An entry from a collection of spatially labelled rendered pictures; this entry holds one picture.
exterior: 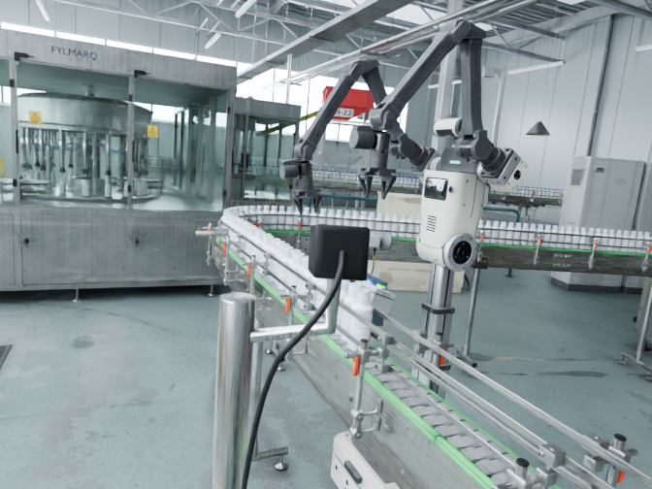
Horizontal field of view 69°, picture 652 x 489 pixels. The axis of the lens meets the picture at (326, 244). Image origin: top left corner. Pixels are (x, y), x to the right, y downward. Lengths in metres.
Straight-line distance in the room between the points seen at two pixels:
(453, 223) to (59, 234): 3.80
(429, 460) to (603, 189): 6.74
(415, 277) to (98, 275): 3.59
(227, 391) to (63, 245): 4.49
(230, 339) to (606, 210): 7.30
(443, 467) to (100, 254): 4.28
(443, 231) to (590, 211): 5.67
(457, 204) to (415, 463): 1.09
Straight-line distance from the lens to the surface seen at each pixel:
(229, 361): 0.46
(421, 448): 1.03
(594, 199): 7.48
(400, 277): 5.97
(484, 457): 0.96
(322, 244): 0.39
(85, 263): 4.94
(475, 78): 1.73
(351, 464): 2.21
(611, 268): 4.30
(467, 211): 1.91
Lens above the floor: 1.49
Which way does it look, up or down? 10 degrees down
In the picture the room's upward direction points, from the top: 5 degrees clockwise
